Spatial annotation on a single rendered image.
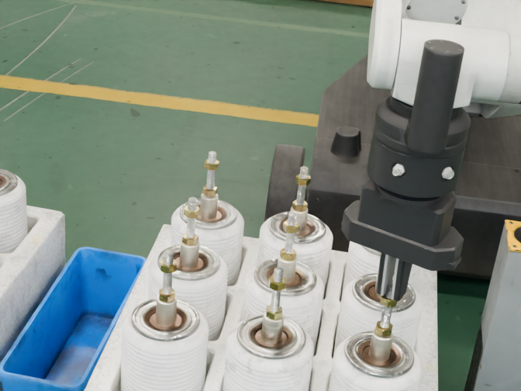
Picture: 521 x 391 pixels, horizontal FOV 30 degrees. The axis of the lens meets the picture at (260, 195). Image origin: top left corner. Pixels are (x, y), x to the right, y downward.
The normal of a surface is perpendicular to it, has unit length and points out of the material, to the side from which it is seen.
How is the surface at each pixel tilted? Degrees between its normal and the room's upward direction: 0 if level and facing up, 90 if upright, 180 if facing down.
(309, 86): 0
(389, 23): 21
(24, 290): 90
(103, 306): 88
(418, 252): 90
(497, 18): 45
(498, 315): 90
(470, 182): 0
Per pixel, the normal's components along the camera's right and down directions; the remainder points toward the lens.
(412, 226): -0.50, 0.39
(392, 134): -0.72, 0.29
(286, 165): 0.00, -0.59
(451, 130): 0.36, -0.27
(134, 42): 0.08, -0.87
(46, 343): 0.98, 0.13
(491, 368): -0.15, 0.47
